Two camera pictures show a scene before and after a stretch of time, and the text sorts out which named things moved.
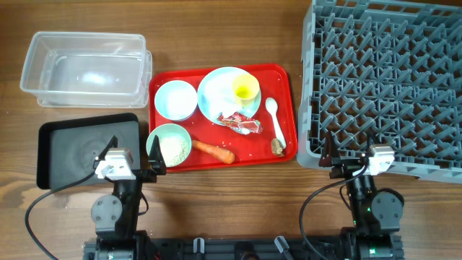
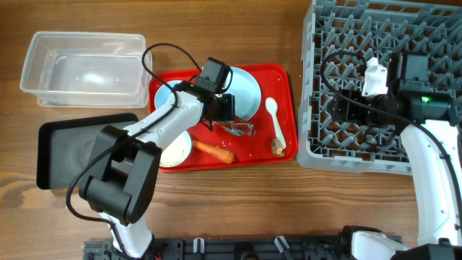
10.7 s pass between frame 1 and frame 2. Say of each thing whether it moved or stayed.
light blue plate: stayed
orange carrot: stayed
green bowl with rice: stayed
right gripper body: moved
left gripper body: moved
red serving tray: stayed
